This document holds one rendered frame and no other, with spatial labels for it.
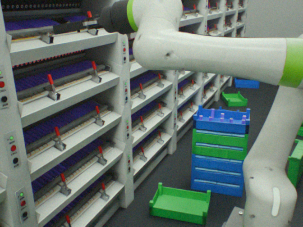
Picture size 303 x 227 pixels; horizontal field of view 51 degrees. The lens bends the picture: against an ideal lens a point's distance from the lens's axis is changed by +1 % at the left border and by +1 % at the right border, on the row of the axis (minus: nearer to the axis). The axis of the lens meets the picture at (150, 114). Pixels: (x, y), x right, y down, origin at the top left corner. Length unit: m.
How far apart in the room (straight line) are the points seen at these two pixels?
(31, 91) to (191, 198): 1.13
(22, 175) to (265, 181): 0.75
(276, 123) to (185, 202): 0.98
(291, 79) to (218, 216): 1.14
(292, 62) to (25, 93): 0.82
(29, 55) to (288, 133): 0.83
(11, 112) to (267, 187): 0.77
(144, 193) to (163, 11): 1.31
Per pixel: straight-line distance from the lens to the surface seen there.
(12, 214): 1.13
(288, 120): 1.02
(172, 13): 0.85
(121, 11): 0.91
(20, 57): 1.04
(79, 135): 1.34
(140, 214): 1.78
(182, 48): 0.77
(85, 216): 1.54
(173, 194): 1.90
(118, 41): 1.48
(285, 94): 1.00
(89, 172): 1.46
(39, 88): 1.18
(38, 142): 1.23
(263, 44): 0.79
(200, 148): 1.84
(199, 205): 1.85
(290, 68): 0.78
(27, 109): 1.10
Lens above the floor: 1.09
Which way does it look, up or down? 20 degrees down
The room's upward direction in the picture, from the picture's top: 1 degrees counter-clockwise
